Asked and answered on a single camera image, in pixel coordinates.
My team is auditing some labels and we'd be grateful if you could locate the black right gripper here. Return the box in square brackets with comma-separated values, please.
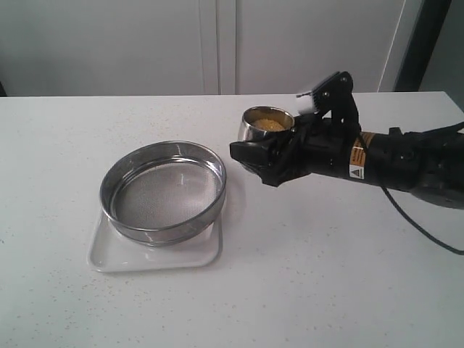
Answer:
[229, 115, 366, 187]

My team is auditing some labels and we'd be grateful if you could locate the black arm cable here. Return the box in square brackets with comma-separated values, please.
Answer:
[357, 121, 464, 254]

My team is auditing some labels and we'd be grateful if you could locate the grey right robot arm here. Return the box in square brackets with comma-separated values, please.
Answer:
[230, 115, 463, 209]

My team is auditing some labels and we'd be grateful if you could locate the dark door frame post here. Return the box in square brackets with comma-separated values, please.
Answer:
[394, 0, 452, 92]

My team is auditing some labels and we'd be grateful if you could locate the white square tray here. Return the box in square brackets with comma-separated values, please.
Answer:
[86, 173, 244, 273]

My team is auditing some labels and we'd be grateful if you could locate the round steel mesh sieve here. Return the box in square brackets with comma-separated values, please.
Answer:
[99, 141, 227, 247]

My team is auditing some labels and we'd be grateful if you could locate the stainless steel cup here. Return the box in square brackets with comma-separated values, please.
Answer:
[238, 106, 294, 141]

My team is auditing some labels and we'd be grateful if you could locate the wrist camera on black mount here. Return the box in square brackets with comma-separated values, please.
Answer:
[296, 71, 359, 125]

